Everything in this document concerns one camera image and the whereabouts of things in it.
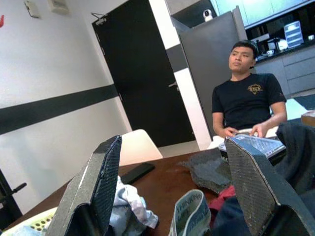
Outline grey refrigerator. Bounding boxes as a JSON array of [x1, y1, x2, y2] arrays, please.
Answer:
[[171, 4, 249, 148]]

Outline grey door closer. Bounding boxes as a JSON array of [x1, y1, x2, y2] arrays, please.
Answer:
[[91, 12, 108, 27]]

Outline white chair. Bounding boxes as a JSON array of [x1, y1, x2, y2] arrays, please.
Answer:
[[119, 129, 164, 168]]

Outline white drawer organizer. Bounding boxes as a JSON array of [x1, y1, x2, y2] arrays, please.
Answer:
[[283, 21, 302, 49]]

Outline pale kitchen wall cabinets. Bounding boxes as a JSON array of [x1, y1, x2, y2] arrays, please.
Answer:
[[211, 0, 315, 28]]

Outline white security camera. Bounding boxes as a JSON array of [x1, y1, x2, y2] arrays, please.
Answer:
[[201, 8, 218, 22]]

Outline grey felt piece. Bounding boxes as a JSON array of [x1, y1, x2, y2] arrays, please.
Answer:
[[181, 148, 234, 195]]

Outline white plastic laundry basket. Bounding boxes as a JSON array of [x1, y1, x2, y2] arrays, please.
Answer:
[[0, 206, 60, 236]]

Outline grey kitchen base cabinets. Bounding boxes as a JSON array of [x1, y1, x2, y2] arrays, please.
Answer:
[[255, 45, 315, 97]]

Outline black phone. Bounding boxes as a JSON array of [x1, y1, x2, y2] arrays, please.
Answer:
[[120, 162, 156, 185]]

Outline black door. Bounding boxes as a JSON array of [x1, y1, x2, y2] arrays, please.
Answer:
[[91, 0, 197, 148]]

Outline dark folded garment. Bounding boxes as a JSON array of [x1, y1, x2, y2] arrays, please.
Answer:
[[275, 122, 315, 193]]

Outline beige wall box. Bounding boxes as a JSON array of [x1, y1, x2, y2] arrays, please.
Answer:
[[24, 0, 40, 19]]

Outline man in black T-shirt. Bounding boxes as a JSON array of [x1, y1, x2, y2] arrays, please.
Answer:
[[211, 39, 288, 146]]

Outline mottled grey garment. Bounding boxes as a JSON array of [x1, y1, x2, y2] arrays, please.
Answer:
[[108, 175, 159, 236]]

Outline red garment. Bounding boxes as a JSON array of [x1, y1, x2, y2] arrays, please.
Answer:
[[208, 185, 237, 212]]

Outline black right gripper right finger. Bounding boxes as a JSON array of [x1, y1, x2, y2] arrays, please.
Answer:
[[225, 136, 315, 236]]

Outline black metal frame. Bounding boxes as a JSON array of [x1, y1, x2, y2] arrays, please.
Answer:
[[0, 169, 28, 222]]

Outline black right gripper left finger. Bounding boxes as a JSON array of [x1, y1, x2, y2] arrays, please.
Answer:
[[45, 134, 123, 236]]

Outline brown wooden box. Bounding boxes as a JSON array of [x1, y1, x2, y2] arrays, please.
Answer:
[[301, 110, 315, 127]]

